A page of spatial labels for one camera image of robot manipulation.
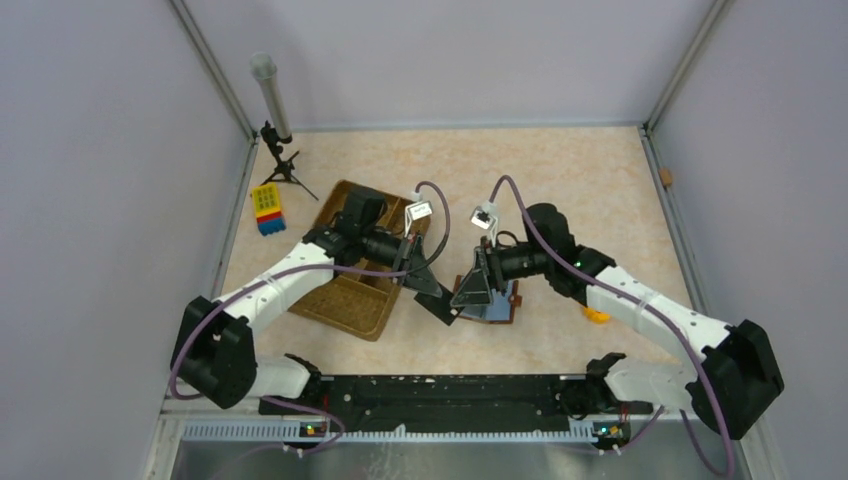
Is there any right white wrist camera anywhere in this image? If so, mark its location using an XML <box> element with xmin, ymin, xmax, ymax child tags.
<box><xmin>470</xmin><ymin>201</ymin><xmax>500</xmax><ymax>248</ymax></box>

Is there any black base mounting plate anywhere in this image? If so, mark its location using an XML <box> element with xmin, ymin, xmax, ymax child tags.
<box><xmin>259</xmin><ymin>374</ymin><xmax>654</xmax><ymax>433</ymax></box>

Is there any woven straw divided tray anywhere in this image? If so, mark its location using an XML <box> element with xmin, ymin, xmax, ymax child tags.
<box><xmin>288</xmin><ymin>180</ymin><xmax>412</xmax><ymax>342</ymax></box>

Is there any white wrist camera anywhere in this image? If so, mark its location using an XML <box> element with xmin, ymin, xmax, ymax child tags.
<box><xmin>470</xmin><ymin>201</ymin><xmax>500</xmax><ymax>248</ymax></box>
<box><xmin>403</xmin><ymin>191</ymin><xmax>433</xmax><ymax>237</ymax></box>

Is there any small tan wall block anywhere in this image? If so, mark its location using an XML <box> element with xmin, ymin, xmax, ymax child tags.
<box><xmin>658</xmin><ymin>167</ymin><xmax>673</xmax><ymax>188</ymax></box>

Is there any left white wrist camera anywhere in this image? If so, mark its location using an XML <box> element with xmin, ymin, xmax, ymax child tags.
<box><xmin>403</xmin><ymin>191</ymin><xmax>433</xmax><ymax>237</ymax></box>

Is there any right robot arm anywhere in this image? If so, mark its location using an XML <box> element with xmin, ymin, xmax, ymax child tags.
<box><xmin>451</xmin><ymin>202</ymin><xmax>785</xmax><ymax>440</ymax></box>

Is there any colourful toy brick block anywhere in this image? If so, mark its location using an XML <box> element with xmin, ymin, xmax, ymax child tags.
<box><xmin>250</xmin><ymin>183</ymin><xmax>287</xmax><ymax>236</ymax></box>

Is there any grey tube on tripod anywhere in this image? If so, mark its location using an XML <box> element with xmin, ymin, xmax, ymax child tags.
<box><xmin>249</xmin><ymin>52</ymin><xmax>319</xmax><ymax>201</ymax></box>

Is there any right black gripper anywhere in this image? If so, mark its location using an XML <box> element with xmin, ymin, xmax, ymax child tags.
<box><xmin>451</xmin><ymin>236</ymin><xmax>551</xmax><ymax>307</ymax></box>

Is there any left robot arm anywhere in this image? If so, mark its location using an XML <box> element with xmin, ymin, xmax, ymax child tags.
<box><xmin>168</xmin><ymin>185</ymin><xmax>445</xmax><ymax>414</ymax></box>

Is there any orange yellow round toy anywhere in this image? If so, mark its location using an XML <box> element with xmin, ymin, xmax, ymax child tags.
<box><xmin>582</xmin><ymin>307</ymin><xmax>611</xmax><ymax>324</ymax></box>

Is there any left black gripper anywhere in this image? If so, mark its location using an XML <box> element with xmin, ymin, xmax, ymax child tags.
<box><xmin>359</xmin><ymin>226</ymin><xmax>442</xmax><ymax>296</ymax></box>

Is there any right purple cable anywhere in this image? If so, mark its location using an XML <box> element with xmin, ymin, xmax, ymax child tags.
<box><xmin>488</xmin><ymin>174</ymin><xmax>738</xmax><ymax>478</ymax></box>

